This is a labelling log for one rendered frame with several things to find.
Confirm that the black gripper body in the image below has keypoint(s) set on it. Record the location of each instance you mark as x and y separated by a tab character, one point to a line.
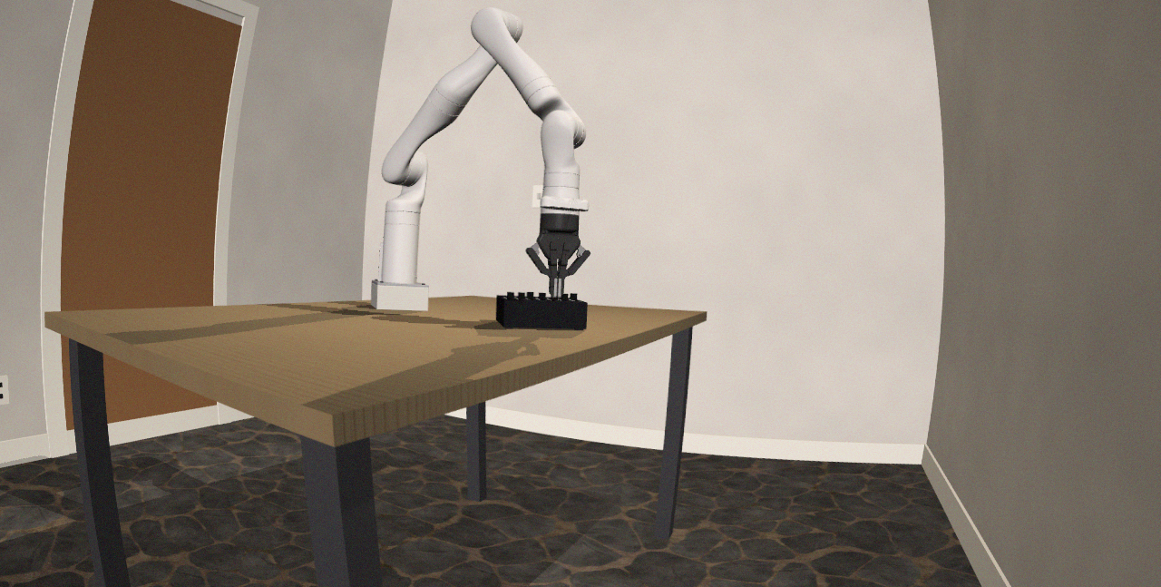
560	228

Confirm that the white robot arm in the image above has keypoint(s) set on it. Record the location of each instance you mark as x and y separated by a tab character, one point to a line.
561	133

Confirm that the black lighting desk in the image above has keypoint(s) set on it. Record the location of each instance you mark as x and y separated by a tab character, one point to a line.
532	312

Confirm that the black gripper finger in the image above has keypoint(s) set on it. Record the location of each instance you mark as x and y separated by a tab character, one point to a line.
551	272
562	272

